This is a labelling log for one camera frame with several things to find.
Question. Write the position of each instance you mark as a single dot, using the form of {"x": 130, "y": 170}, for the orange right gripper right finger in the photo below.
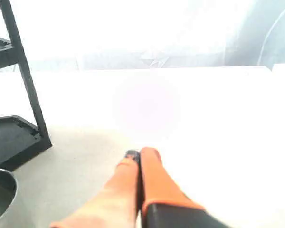
{"x": 165, "y": 205}

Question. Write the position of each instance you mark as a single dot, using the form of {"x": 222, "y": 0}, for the white backdrop cloth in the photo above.
{"x": 61, "y": 35}

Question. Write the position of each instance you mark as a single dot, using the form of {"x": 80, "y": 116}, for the shiny steel mug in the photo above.
{"x": 8, "y": 192}

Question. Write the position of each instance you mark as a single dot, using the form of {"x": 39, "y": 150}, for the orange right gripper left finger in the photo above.
{"x": 116, "y": 205}

